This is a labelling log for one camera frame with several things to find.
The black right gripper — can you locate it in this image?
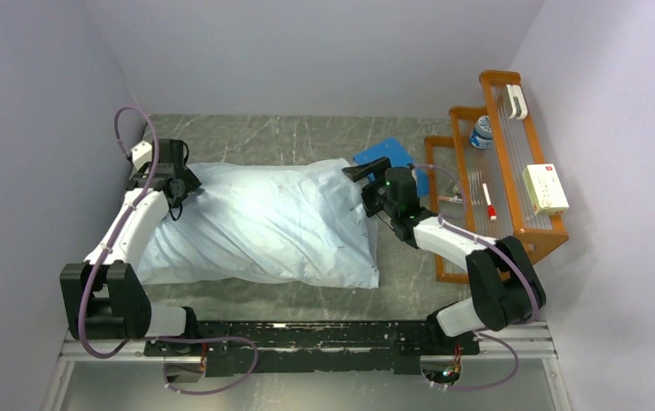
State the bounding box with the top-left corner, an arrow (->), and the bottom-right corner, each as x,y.
342,157 -> 398,218

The light blue pillowcase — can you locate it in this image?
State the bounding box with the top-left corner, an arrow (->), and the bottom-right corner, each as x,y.
136,158 -> 380,289

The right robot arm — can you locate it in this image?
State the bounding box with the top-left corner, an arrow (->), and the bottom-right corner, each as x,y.
342,157 -> 546,354

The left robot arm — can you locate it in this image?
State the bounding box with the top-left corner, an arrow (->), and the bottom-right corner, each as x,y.
60,139 -> 201,356

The blue plastic folder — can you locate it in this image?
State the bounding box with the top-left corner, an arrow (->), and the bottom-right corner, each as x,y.
353,137 -> 429,198

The pink white pen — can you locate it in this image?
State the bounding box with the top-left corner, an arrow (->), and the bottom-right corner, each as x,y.
438,196 -> 463,204

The small water bottle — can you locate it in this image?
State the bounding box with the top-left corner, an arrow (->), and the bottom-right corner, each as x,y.
469,116 -> 493,150

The orange tiered shelf rack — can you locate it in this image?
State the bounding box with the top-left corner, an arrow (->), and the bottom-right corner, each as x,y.
424,70 -> 569,263

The red-capped white marker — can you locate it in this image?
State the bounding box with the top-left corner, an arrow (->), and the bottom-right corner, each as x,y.
481,182 -> 497,222

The white hook clip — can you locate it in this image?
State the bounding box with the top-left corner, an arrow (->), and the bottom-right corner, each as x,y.
503,84 -> 529,121

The white red box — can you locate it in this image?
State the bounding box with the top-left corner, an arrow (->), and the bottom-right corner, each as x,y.
521,164 -> 569,216

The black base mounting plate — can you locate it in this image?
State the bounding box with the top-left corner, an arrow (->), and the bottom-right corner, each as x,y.
144,319 -> 479,377

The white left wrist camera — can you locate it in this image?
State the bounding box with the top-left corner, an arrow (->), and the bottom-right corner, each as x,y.
129,140 -> 153,171

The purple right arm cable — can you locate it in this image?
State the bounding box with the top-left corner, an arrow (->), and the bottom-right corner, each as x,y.
412,164 -> 543,392

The aluminium frame rail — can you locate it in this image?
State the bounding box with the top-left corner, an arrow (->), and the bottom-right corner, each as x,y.
43,322 -> 571,410

